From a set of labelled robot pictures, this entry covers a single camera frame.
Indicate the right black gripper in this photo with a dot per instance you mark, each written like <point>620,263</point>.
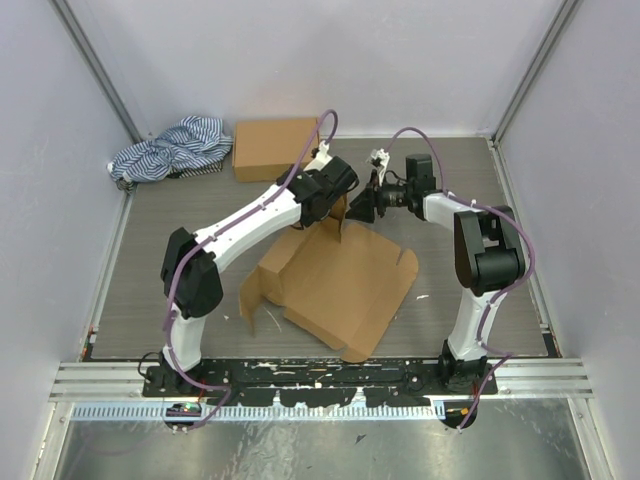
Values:
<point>362,207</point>

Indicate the brown cardboard box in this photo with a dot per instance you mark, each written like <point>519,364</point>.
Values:
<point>264,149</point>

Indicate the brown cardboard blanks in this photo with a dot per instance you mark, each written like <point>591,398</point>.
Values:
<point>340,281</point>

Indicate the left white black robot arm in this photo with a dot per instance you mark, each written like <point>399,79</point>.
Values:
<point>194,262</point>

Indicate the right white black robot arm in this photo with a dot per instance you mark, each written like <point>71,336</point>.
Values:
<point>488,257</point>

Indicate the blue striped crumpled cloth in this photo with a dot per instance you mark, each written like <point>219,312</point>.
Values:
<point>193,146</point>

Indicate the aluminium frame rail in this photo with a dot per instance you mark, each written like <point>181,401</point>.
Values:
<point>100,381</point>

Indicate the slotted grey cable duct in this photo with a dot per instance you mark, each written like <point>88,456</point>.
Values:
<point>190,412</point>

